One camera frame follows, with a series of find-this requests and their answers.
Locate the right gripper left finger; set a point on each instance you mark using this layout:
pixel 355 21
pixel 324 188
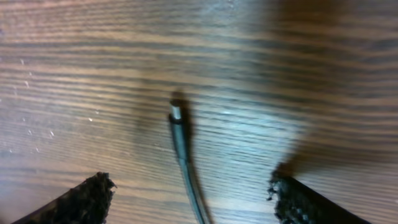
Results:
pixel 87 203

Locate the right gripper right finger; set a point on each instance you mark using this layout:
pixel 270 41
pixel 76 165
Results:
pixel 299 204

